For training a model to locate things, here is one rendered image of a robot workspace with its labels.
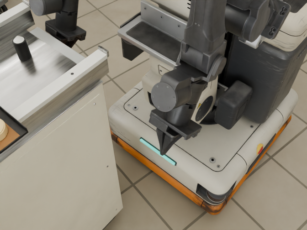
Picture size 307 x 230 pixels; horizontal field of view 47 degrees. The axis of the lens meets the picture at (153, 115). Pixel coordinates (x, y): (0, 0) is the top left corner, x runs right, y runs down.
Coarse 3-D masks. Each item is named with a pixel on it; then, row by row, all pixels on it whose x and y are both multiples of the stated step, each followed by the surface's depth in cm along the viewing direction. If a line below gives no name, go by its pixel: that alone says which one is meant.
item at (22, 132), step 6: (0, 108) 72; (0, 114) 72; (6, 114) 72; (6, 120) 71; (12, 120) 71; (12, 126) 70; (18, 126) 70; (24, 126) 69; (18, 132) 69; (24, 132) 69; (18, 138) 68; (12, 144) 68
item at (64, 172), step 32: (0, 64) 90; (32, 64) 90; (64, 64) 90; (0, 96) 83; (96, 96) 87; (64, 128) 84; (96, 128) 95; (0, 160) 73; (32, 160) 81; (64, 160) 91; (96, 160) 105; (0, 192) 78; (32, 192) 87; (64, 192) 100; (96, 192) 117; (0, 224) 84; (32, 224) 95; (64, 224) 111; (96, 224) 132
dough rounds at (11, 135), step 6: (0, 120) 69; (0, 126) 68; (6, 126) 69; (0, 132) 67; (6, 132) 69; (12, 132) 69; (0, 138) 68; (6, 138) 69; (12, 138) 69; (0, 144) 68; (6, 144) 68; (0, 150) 67
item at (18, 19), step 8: (24, 0) 95; (16, 8) 94; (24, 8) 94; (0, 16) 92; (8, 16) 92; (16, 16) 93; (24, 16) 95; (0, 24) 91; (8, 24) 93; (16, 24) 95; (24, 24) 97; (32, 24) 99; (0, 32) 92; (8, 32) 94; (16, 32) 96; (0, 40) 93
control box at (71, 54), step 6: (36, 30) 98; (42, 30) 98; (36, 36) 97; (42, 36) 97; (48, 36) 97; (48, 42) 95; (54, 42) 95; (60, 42) 95; (54, 48) 94; (60, 48) 94; (66, 48) 94; (66, 54) 92; (72, 54) 92; (78, 54) 92; (72, 60) 91; (78, 60) 91
